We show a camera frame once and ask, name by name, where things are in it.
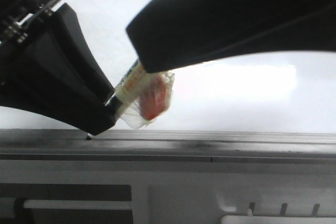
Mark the grey aluminium whiteboard frame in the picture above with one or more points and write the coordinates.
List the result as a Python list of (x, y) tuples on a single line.
[(187, 146)]

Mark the red magnet taped to marker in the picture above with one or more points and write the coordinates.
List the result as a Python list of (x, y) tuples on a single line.
[(151, 99)]

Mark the black white whiteboard marker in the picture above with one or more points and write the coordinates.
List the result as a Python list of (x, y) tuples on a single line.
[(128, 88)]

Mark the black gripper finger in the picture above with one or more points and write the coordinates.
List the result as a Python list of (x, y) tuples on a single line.
[(170, 34), (53, 73)]

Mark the white whiteboard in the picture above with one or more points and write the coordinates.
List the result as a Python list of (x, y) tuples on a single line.
[(270, 91)]

